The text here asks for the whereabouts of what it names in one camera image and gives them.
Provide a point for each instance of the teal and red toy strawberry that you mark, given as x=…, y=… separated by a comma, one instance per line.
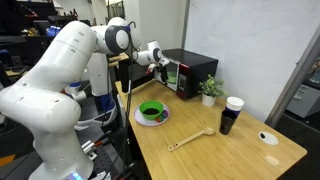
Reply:
x=158, y=119

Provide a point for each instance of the white cup with blue sleeve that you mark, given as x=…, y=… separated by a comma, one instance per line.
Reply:
x=235, y=103

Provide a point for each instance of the purple toy grape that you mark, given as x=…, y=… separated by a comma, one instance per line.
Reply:
x=165, y=113

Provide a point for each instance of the grey filing cabinet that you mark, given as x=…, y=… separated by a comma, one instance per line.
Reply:
x=303, y=100

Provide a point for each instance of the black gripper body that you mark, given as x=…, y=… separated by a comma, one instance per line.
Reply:
x=163, y=70

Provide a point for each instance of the small potted plant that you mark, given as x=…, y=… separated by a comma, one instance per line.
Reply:
x=211, y=88

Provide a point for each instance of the lavender plate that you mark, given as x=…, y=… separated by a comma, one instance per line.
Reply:
x=141, y=119

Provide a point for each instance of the black and red microwave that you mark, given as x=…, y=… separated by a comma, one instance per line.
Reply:
x=196, y=71

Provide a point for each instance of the dark green bowl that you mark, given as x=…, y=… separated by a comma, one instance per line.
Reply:
x=145, y=108

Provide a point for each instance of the black cup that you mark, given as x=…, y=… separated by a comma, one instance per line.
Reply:
x=227, y=123

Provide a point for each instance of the white cup lid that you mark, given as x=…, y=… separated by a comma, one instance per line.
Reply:
x=270, y=139

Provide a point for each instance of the light green bowl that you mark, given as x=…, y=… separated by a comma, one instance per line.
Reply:
x=172, y=77

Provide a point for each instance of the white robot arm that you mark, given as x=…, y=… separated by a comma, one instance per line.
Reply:
x=50, y=100

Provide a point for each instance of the wooden spoon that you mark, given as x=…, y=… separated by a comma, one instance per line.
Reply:
x=190, y=138

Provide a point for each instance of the grey metal frame post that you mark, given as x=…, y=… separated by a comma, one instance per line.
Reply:
x=293, y=76

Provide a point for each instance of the heap of coffee beans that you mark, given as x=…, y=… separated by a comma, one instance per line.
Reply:
x=151, y=111

